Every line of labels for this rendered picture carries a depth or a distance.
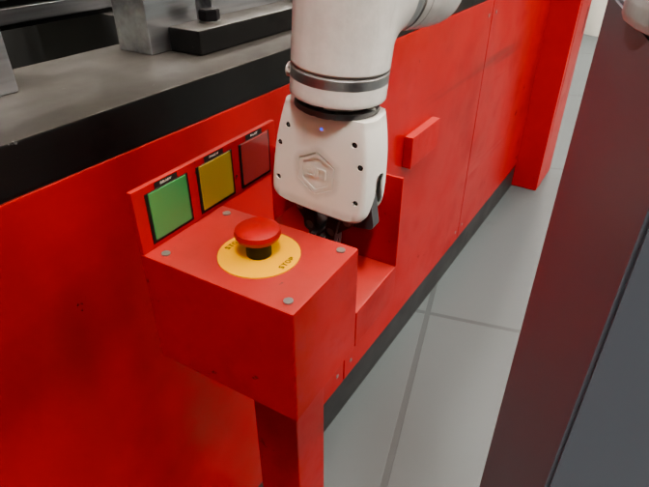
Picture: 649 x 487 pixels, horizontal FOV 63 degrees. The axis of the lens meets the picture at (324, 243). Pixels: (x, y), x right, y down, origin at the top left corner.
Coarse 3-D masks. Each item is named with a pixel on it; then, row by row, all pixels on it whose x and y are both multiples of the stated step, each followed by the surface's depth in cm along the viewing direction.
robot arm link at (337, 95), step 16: (288, 64) 46; (304, 80) 42; (320, 80) 42; (336, 80) 41; (352, 80) 41; (368, 80) 42; (384, 80) 43; (304, 96) 43; (320, 96) 42; (336, 96) 42; (352, 96) 42; (368, 96) 43; (384, 96) 45
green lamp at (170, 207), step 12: (180, 180) 47; (156, 192) 45; (168, 192) 46; (180, 192) 48; (156, 204) 45; (168, 204) 47; (180, 204) 48; (156, 216) 46; (168, 216) 47; (180, 216) 48; (156, 228) 46; (168, 228) 48
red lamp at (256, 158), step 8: (256, 136) 55; (264, 136) 56; (248, 144) 54; (256, 144) 55; (264, 144) 57; (248, 152) 55; (256, 152) 56; (264, 152) 57; (248, 160) 55; (256, 160) 56; (264, 160) 57; (248, 168) 55; (256, 168) 57; (264, 168) 58; (248, 176) 56; (256, 176) 57
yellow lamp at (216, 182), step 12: (228, 156) 52; (204, 168) 49; (216, 168) 51; (228, 168) 52; (204, 180) 50; (216, 180) 51; (228, 180) 53; (204, 192) 50; (216, 192) 52; (228, 192) 54; (204, 204) 51
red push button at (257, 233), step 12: (240, 228) 44; (252, 228) 44; (264, 228) 44; (276, 228) 45; (240, 240) 44; (252, 240) 43; (264, 240) 43; (276, 240) 44; (252, 252) 45; (264, 252) 45
